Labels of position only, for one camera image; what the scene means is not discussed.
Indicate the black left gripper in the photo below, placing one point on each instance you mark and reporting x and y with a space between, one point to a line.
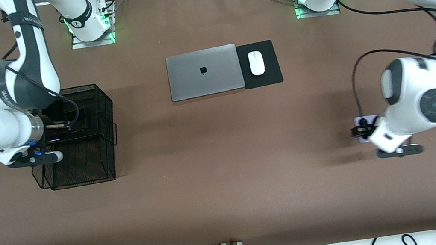
361 130

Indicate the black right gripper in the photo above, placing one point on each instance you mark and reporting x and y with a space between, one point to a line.
54 119

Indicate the white lilac flip phone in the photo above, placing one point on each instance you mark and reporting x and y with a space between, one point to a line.
357 120

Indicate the long black smartphone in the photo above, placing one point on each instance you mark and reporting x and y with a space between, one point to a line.
56 107

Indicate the black flip phone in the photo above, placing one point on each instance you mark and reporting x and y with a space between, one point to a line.
82 126

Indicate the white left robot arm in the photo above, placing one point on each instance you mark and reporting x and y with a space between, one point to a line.
415 84

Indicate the black mouse pad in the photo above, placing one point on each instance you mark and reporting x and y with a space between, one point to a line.
272 66

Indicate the white computer mouse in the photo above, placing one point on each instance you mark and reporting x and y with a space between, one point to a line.
256 63

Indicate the silver closed laptop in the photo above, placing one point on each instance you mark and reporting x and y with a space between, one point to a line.
194 78

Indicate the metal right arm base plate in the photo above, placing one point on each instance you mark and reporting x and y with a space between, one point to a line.
79 45

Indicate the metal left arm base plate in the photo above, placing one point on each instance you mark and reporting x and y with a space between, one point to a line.
305 15

